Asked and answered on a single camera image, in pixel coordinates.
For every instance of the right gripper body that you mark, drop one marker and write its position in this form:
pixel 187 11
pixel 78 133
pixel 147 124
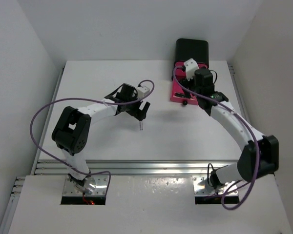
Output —
pixel 190 85

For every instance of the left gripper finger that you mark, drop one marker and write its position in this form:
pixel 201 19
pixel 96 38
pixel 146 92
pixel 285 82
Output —
pixel 140 115
pixel 145 108

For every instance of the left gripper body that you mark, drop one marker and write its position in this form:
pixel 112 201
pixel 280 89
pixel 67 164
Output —
pixel 132 107

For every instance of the clear lip gloss tube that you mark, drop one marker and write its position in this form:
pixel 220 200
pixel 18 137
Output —
pixel 141 125

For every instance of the pink drawer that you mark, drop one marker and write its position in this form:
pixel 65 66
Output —
pixel 181 63
pixel 183 101
pixel 180 74

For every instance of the pink bottom drawer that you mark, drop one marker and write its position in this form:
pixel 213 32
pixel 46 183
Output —
pixel 183 101

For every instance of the pink top drawer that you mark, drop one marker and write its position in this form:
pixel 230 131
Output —
pixel 181 63

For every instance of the black gold mascara tube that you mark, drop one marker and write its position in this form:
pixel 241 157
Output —
pixel 182 95

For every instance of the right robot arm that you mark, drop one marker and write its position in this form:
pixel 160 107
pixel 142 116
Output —
pixel 260 153

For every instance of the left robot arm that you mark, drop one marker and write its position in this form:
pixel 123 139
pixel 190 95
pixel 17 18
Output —
pixel 71 131

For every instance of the black drawer cabinet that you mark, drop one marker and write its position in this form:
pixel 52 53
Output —
pixel 191 49

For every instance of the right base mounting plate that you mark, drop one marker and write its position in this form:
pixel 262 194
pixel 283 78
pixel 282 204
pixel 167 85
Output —
pixel 203 189

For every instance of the base mounting plate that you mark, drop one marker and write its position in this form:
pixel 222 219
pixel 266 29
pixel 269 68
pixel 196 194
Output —
pixel 203 189
pixel 90 186

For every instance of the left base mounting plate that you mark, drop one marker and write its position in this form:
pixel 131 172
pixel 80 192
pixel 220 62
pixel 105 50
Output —
pixel 90 186

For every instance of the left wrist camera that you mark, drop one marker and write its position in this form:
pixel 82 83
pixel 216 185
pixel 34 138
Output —
pixel 142 91

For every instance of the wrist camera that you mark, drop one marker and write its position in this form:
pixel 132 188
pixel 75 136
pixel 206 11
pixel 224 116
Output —
pixel 190 67
pixel 142 91

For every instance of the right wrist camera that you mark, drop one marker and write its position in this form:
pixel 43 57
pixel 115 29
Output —
pixel 190 67

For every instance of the aluminium front rail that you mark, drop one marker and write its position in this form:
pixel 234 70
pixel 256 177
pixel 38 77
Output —
pixel 134 167

